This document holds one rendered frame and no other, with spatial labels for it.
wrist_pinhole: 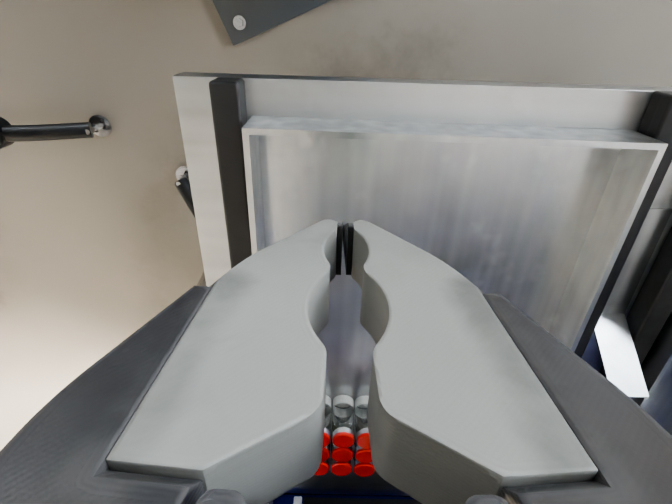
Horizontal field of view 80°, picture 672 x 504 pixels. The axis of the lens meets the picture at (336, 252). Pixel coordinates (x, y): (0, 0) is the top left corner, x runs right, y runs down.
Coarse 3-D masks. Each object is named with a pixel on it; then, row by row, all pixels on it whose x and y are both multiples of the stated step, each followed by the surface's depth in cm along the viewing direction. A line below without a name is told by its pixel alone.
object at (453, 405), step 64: (384, 256) 10; (384, 320) 8; (448, 320) 8; (384, 384) 6; (448, 384) 6; (512, 384) 6; (384, 448) 6; (448, 448) 5; (512, 448) 5; (576, 448) 5
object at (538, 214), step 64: (256, 128) 24; (320, 128) 25; (384, 128) 26; (448, 128) 26; (512, 128) 27; (576, 128) 27; (256, 192) 28; (320, 192) 30; (384, 192) 30; (448, 192) 30; (512, 192) 30; (576, 192) 30; (640, 192) 26; (448, 256) 33; (512, 256) 33; (576, 256) 33; (576, 320) 33
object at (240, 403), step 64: (256, 256) 9; (320, 256) 10; (192, 320) 7; (256, 320) 7; (320, 320) 9; (192, 384) 6; (256, 384) 6; (320, 384) 6; (128, 448) 5; (192, 448) 5; (256, 448) 5; (320, 448) 6
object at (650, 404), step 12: (660, 336) 35; (660, 348) 35; (648, 360) 36; (660, 360) 35; (648, 372) 36; (660, 372) 34; (648, 384) 36; (660, 384) 40; (660, 396) 41; (648, 408) 42; (660, 408) 42; (660, 420) 43
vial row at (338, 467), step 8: (320, 464) 39; (328, 464) 40; (336, 464) 39; (344, 464) 39; (360, 464) 39; (368, 464) 39; (320, 472) 40; (336, 472) 40; (344, 472) 40; (360, 472) 40; (368, 472) 40
